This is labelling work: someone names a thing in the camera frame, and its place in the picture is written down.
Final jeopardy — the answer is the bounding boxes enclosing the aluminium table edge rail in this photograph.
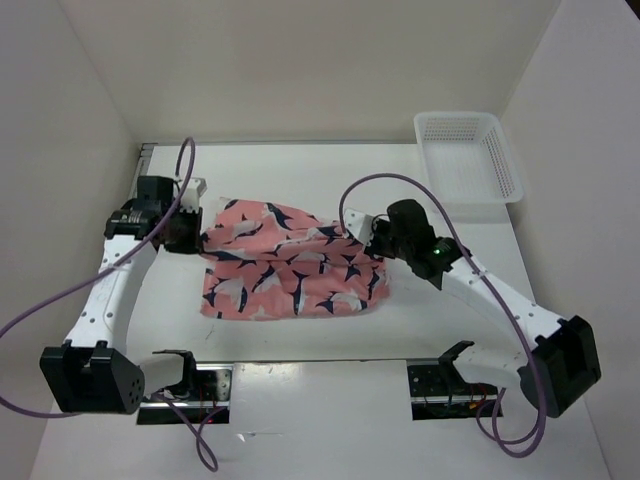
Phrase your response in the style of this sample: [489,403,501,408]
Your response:
[79,143,156,366]

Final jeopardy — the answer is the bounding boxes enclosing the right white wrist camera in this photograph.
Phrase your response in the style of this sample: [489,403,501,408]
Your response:
[344,208,381,247]

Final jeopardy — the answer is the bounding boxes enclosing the pink shark print shorts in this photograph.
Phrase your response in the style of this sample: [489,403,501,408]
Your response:
[200,197,391,321]

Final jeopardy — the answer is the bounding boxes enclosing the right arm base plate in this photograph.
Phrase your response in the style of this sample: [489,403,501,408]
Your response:
[406,360,498,421]

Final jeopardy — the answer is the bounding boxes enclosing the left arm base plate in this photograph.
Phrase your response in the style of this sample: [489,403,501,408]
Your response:
[136,363,234,426]

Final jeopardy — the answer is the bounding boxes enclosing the white plastic basket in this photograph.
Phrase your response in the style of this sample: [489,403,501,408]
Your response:
[414,111,524,205]

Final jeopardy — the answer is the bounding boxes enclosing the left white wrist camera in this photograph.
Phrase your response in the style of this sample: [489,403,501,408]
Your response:
[177,177,207,212]

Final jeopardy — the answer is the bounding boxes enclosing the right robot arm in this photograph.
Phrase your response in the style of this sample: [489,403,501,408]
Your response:
[348,199,601,418]

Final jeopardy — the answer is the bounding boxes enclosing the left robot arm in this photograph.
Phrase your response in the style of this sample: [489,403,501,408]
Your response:
[39,176,207,414]

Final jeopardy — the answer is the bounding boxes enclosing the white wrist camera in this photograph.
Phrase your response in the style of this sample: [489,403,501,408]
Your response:
[177,177,207,212]
[344,208,381,247]

